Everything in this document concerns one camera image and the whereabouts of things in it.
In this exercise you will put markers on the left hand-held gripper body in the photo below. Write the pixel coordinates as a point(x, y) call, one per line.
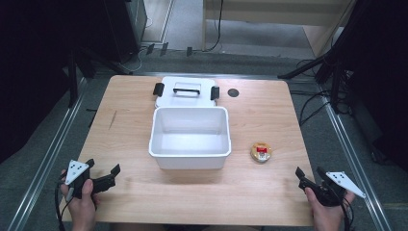
point(75, 170)

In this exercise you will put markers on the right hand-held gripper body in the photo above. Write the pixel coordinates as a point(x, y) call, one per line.
point(333, 195)

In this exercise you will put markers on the white plastic storage box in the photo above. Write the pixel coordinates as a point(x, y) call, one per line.
point(191, 152)

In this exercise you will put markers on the person's right hand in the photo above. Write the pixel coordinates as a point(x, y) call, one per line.
point(327, 213)

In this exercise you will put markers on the person's left hand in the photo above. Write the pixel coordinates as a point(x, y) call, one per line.
point(81, 208)

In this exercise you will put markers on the black metal stand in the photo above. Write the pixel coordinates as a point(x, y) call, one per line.
point(73, 83)

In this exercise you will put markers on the dark curtain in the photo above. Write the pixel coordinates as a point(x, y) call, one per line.
point(32, 80)
point(381, 80)

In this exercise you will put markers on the black tripod stand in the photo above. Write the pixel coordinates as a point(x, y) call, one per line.
point(301, 69)

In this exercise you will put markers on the black round table grommet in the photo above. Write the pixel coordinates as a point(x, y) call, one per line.
point(233, 92)

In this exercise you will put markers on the black cabinet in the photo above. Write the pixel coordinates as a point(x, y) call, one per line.
point(122, 25)

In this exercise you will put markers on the metal floor rail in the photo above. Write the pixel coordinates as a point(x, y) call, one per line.
point(352, 141)
point(48, 157)

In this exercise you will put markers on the small black floor bracket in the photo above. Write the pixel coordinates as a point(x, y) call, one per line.
point(150, 48)
point(189, 51)
point(164, 49)

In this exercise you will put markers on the light wooden furniture frame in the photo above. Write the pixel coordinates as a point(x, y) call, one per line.
point(256, 17)

